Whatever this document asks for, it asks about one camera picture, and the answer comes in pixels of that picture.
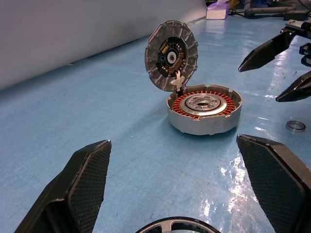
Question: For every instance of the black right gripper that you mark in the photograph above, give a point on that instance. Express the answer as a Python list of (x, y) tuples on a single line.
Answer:
[(303, 28)]

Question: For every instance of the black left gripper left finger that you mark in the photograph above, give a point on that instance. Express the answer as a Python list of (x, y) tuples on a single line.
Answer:
[(80, 194)]

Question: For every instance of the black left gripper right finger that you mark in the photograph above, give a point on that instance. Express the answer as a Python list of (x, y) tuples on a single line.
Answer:
[(279, 184)]

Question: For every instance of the silver motor rotor wheel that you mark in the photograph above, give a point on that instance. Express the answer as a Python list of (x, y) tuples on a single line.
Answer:
[(167, 224)]

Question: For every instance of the silver motor stator housing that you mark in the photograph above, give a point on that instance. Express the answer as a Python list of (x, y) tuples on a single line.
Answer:
[(206, 123)]

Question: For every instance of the grey finned rotor cover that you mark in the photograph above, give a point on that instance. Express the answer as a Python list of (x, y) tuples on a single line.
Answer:
[(155, 48)]

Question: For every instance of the blue plastic table cover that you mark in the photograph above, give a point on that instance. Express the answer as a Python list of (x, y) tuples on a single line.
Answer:
[(109, 116)]

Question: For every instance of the purple and white tissue box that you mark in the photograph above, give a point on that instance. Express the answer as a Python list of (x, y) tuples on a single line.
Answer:
[(217, 11)]

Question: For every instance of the white backdrop sheet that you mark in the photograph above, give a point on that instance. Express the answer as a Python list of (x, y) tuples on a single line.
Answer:
[(73, 31)]

